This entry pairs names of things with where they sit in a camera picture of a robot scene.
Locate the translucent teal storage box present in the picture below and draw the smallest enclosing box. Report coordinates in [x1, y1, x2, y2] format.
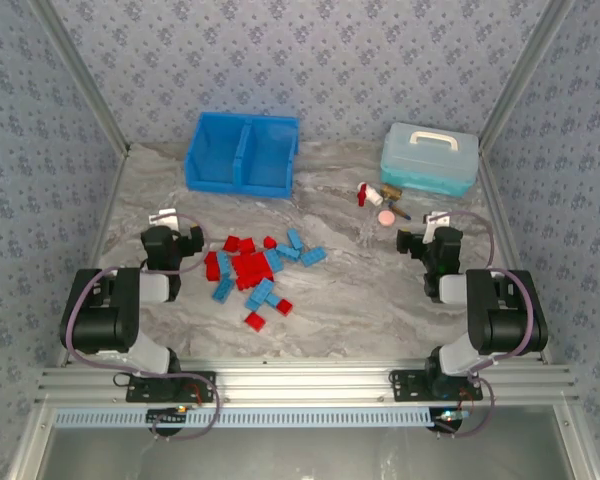
[379, 121, 480, 198]

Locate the blue divided plastic bin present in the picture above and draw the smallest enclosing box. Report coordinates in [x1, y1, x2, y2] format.
[183, 111, 301, 200]

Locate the small LED circuit board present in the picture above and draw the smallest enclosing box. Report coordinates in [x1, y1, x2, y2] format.
[432, 408, 469, 432]
[146, 407, 189, 427]

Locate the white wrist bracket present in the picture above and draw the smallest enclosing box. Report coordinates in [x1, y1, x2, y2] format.
[148, 208, 180, 227]
[423, 210, 452, 236]

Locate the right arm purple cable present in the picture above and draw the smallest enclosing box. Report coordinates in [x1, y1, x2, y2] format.
[435, 209, 544, 440]

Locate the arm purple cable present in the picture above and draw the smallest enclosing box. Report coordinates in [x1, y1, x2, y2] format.
[61, 212, 222, 442]
[435, 209, 544, 440]

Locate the aluminium side rail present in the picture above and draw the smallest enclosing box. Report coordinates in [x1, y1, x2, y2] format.
[54, 147, 131, 371]
[478, 147, 552, 366]

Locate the white valve with red handle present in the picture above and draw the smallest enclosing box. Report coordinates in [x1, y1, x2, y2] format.
[356, 181, 384, 208]

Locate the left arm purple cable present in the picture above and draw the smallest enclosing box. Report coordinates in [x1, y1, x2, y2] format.
[61, 212, 222, 442]

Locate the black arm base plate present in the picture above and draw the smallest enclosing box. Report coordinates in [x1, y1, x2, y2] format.
[388, 368, 484, 404]
[124, 370, 217, 404]

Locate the aluminium frame post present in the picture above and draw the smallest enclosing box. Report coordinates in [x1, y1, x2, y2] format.
[28, 0, 132, 154]
[478, 0, 577, 151]

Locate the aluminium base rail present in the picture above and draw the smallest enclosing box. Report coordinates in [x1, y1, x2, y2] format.
[34, 357, 581, 407]

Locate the light blue slotted cable duct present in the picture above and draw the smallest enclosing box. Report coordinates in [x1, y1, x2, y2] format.
[53, 405, 464, 430]

